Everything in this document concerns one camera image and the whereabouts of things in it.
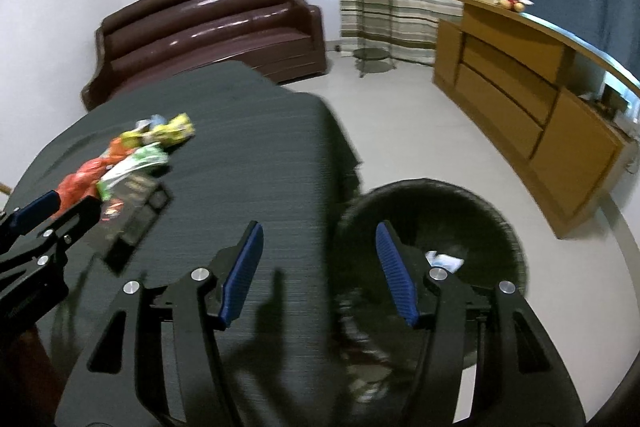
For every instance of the orange wrapper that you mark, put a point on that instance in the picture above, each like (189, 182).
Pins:
(116, 152)

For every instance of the small blue white wrapper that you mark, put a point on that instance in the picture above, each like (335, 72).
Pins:
(148, 124)

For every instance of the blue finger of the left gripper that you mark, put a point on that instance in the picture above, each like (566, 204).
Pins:
(37, 211)
(63, 232)

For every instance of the wooden sideboard cabinet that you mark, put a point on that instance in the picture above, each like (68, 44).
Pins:
(537, 92)

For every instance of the black metal plant stand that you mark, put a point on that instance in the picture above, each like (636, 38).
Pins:
(374, 32)

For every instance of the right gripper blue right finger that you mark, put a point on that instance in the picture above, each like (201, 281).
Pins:
(520, 380)

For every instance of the white paper trash in bin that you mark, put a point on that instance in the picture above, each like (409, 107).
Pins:
(446, 262)

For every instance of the red plastic bag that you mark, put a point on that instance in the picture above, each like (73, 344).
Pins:
(81, 183)

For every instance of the dark cigarette box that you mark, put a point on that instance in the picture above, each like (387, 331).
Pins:
(127, 216)

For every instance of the green white snack wrapper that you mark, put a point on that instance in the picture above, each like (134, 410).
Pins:
(144, 158)

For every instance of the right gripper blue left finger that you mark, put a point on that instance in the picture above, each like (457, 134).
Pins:
(119, 379)

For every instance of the dark brown leather sofa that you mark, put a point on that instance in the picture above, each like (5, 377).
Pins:
(151, 40)

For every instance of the black trash bin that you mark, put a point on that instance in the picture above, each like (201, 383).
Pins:
(438, 218)

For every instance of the yellow snack wrapper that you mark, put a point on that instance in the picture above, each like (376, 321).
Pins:
(174, 132)

